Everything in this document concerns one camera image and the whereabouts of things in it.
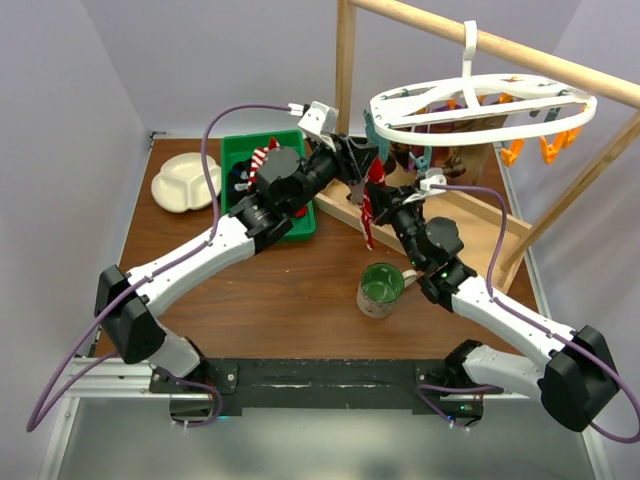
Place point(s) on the red white patterned sock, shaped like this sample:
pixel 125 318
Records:
pixel 375 176

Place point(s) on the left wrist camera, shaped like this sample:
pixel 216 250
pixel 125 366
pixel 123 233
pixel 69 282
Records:
pixel 318 120

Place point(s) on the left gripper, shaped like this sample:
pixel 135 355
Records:
pixel 351 159

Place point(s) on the black sock in bin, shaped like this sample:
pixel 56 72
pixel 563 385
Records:
pixel 238 181

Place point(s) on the brown sock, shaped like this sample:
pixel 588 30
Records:
pixel 465 164

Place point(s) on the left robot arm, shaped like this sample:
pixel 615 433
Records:
pixel 129 304

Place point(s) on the aluminium frame rail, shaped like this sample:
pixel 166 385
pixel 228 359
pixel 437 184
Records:
pixel 110 426

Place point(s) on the white divided plate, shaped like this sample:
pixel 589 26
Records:
pixel 180 185

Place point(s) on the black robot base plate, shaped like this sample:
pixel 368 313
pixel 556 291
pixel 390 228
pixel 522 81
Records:
pixel 328 384

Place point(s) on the orange clothes peg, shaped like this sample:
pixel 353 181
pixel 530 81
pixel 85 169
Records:
pixel 570 136
pixel 550 149
pixel 509 153

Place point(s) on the wooden rack base tray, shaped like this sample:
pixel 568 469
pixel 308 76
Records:
pixel 478 224

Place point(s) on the green plastic bin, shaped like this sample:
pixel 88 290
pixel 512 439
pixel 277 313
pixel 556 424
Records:
pixel 240 147

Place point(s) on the white round clip hanger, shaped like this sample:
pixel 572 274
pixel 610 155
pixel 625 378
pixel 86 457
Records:
pixel 398 113

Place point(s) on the maroon sock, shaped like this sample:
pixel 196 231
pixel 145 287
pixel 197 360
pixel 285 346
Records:
pixel 443 112

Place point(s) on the red white striped sock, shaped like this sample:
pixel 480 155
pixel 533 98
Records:
pixel 258 158

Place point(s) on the green enamel mug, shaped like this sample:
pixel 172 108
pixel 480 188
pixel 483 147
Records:
pixel 380 287

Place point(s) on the red santa sock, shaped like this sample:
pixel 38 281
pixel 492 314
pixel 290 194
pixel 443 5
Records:
pixel 302 212

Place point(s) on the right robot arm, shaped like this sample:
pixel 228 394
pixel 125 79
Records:
pixel 571 372

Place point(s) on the wooden rack frame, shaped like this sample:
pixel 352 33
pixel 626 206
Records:
pixel 594 81

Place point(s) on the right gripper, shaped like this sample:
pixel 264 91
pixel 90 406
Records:
pixel 391 202

